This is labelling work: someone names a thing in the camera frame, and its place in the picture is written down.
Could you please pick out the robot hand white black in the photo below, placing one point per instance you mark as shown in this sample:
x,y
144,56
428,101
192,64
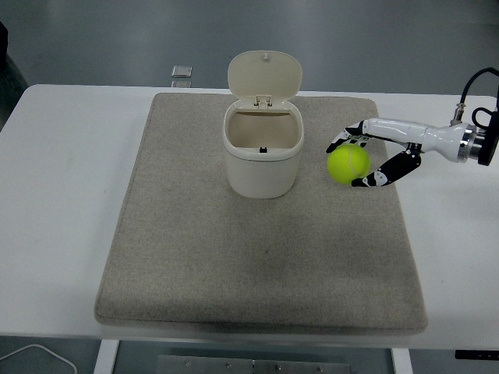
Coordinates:
x,y
401,128

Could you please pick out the yellow-green tennis ball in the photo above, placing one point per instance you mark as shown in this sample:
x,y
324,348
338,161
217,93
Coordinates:
x,y
347,163

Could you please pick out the cream lidded plastic bin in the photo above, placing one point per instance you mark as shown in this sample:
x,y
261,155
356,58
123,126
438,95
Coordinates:
x,y
261,171

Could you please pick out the beige fabric mat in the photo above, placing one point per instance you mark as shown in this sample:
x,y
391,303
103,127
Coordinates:
x,y
249,253

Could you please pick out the square metal floor plate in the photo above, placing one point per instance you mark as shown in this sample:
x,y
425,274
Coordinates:
x,y
182,71
181,83

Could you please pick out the white table leg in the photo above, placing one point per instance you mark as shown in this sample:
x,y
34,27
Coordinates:
x,y
105,358
401,362

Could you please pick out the black table control panel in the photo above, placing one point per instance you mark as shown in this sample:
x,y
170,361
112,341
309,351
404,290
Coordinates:
x,y
475,354

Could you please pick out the grey metal plate with screws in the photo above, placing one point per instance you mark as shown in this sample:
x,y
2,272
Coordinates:
x,y
253,366

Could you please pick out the dark bulky object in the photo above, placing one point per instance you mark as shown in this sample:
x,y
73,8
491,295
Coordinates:
x,y
9,85

